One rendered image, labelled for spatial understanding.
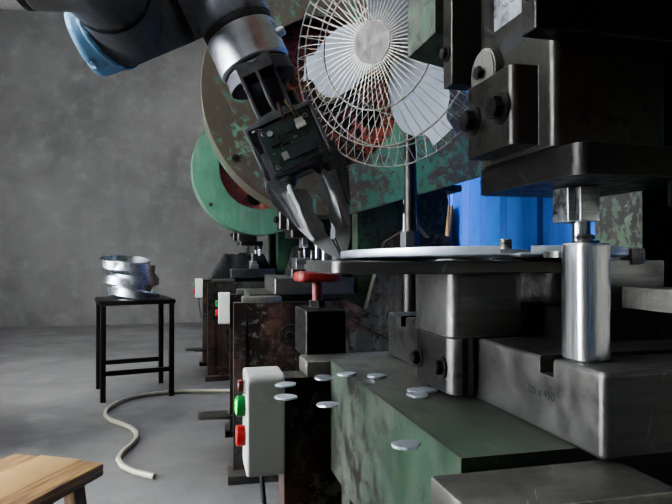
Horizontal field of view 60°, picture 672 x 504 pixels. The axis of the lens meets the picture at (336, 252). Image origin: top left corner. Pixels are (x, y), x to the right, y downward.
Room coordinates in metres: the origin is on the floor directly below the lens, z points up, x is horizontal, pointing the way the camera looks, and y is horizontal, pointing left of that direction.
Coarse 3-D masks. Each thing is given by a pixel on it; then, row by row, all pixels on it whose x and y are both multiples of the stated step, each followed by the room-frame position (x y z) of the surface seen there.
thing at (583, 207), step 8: (560, 192) 0.64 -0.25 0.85; (568, 192) 0.63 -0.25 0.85; (576, 192) 0.63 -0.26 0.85; (584, 192) 0.62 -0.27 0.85; (592, 192) 0.62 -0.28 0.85; (560, 200) 0.64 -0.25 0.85; (568, 200) 0.63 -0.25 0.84; (576, 200) 0.63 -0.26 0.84; (584, 200) 0.62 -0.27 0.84; (592, 200) 0.62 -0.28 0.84; (560, 208) 0.64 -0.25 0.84; (568, 208) 0.63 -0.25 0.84; (576, 208) 0.63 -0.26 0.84; (584, 208) 0.62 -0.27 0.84; (592, 208) 0.62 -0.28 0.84; (560, 216) 0.64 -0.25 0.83; (568, 216) 0.63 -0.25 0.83; (576, 216) 0.63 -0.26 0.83; (584, 216) 0.62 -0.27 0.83; (592, 216) 0.62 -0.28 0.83
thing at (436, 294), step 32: (416, 288) 0.64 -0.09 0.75; (448, 288) 0.56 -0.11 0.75; (480, 288) 0.56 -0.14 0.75; (512, 288) 0.57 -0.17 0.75; (416, 320) 0.64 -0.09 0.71; (448, 320) 0.56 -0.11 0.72; (480, 320) 0.56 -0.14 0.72; (512, 320) 0.57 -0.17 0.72; (416, 352) 0.63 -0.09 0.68; (448, 352) 0.56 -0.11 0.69; (448, 384) 0.56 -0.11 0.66
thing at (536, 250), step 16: (352, 256) 0.56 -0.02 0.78; (368, 256) 0.54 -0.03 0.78; (384, 256) 0.52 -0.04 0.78; (400, 256) 0.51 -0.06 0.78; (416, 256) 0.50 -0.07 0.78; (432, 256) 0.50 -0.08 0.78; (448, 256) 0.51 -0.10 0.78; (464, 256) 0.51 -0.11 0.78; (480, 256) 0.52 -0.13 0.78; (496, 256) 0.52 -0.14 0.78; (512, 256) 0.52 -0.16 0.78; (528, 256) 0.53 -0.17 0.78; (624, 256) 0.55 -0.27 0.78
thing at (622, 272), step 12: (612, 264) 0.57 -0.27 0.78; (624, 264) 0.57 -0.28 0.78; (648, 264) 0.58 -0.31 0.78; (660, 264) 0.58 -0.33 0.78; (528, 276) 0.66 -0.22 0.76; (540, 276) 0.64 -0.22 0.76; (552, 276) 0.62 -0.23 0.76; (612, 276) 0.57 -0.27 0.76; (624, 276) 0.57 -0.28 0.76; (636, 276) 0.58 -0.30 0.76; (648, 276) 0.58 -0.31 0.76; (660, 276) 0.58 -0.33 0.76; (528, 288) 0.66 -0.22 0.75; (540, 288) 0.64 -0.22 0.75; (552, 288) 0.62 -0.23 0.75; (612, 288) 0.57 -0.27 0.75; (540, 300) 0.64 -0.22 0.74; (552, 300) 0.62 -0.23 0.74; (612, 300) 0.57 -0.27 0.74
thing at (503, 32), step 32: (512, 0) 0.62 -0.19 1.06; (512, 32) 0.63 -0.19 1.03; (480, 64) 0.67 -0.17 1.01; (512, 64) 0.57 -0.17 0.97; (544, 64) 0.57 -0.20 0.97; (576, 64) 0.56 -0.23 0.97; (608, 64) 0.57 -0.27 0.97; (640, 64) 0.58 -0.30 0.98; (480, 96) 0.63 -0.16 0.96; (512, 96) 0.57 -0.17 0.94; (544, 96) 0.57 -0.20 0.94; (576, 96) 0.56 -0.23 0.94; (608, 96) 0.57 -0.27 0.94; (640, 96) 0.58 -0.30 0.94; (480, 128) 0.63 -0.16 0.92; (512, 128) 0.57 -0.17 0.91; (544, 128) 0.57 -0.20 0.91; (576, 128) 0.56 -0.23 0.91; (608, 128) 0.57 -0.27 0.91; (640, 128) 0.58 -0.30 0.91; (480, 160) 0.67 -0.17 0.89; (512, 160) 0.64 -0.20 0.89
